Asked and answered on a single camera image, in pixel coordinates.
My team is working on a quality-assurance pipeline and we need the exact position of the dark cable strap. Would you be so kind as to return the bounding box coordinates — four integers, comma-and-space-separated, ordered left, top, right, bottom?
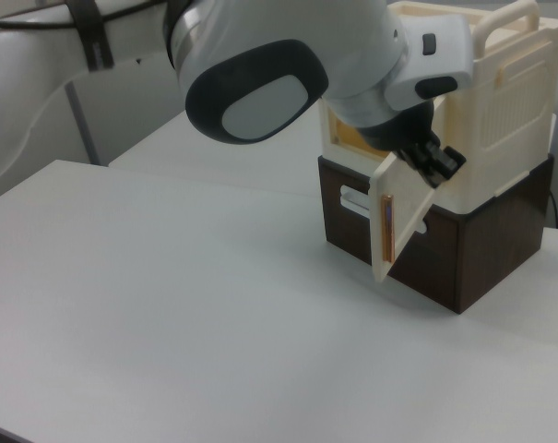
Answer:
65, 0, 114, 73

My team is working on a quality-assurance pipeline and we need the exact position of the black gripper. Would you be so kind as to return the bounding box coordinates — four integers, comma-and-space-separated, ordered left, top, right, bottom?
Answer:
357, 102, 469, 189

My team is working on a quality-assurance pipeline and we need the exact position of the white drawer handle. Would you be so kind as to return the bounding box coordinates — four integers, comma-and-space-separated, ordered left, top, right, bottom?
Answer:
339, 184, 373, 210

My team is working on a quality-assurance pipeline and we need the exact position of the cream plastic cabinet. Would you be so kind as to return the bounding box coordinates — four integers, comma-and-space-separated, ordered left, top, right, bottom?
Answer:
318, 0, 558, 217

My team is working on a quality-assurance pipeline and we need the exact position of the cream cabinet door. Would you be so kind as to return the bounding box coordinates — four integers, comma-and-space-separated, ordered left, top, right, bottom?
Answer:
367, 149, 439, 284

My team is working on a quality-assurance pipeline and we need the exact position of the copper door handle strip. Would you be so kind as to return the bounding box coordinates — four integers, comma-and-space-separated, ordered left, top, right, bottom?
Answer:
380, 194, 396, 265

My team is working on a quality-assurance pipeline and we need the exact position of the dark brown drawer box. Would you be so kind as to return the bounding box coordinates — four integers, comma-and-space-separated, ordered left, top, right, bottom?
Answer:
315, 153, 557, 316

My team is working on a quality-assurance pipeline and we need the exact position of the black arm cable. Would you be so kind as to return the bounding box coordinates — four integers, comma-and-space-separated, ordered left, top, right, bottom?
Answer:
0, 0, 170, 30

